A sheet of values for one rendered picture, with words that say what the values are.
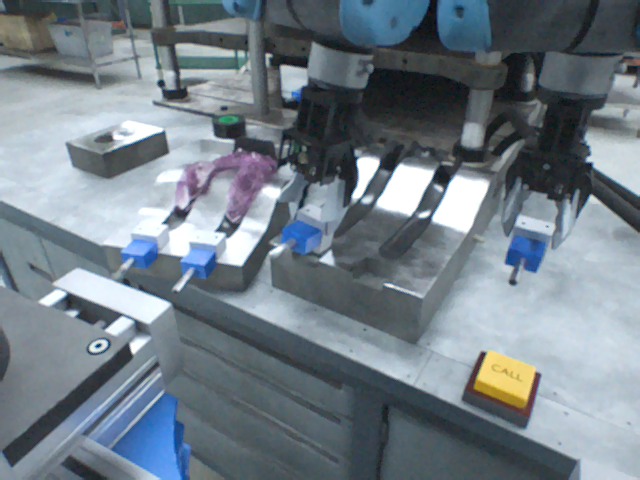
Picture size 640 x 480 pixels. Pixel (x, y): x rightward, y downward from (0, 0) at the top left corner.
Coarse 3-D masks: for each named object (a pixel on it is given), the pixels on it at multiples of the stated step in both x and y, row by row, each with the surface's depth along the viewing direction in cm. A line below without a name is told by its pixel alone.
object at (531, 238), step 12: (516, 228) 64; (528, 228) 64; (540, 228) 63; (552, 228) 64; (516, 240) 63; (528, 240) 63; (540, 240) 63; (516, 252) 61; (528, 252) 61; (540, 252) 61; (516, 264) 60; (528, 264) 61; (540, 264) 65; (516, 276) 58
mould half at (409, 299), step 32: (416, 160) 90; (384, 192) 86; (416, 192) 84; (448, 192) 83; (480, 192) 81; (384, 224) 79; (448, 224) 79; (480, 224) 86; (288, 256) 72; (352, 256) 70; (416, 256) 70; (448, 256) 70; (288, 288) 76; (320, 288) 72; (352, 288) 68; (384, 288) 65; (416, 288) 63; (448, 288) 76; (384, 320) 67; (416, 320) 64
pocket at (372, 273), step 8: (360, 264) 69; (368, 264) 70; (376, 264) 69; (384, 264) 68; (360, 272) 70; (368, 272) 71; (376, 272) 70; (384, 272) 69; (392, 272) 68; (360, 280) 69; (368, 280) 69; (376, 280) 69; (384, 280) 69; (376, 288) 66
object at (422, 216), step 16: (384, 144) 92; (400, 144) 93; (416, 144) 91; (384, 160) 91; (400, 160) 89; (384, 176) 89; (432, 176) 85; (448, 176) 93; (368, 192) 88; (432, 192) 84; (352, 208) 84; (368, 208) 85; (416, 208) 82; (432, 208) 82; (352, 224) 79; (416, 224) 80; (400, 240) 75; (384, 256) 70
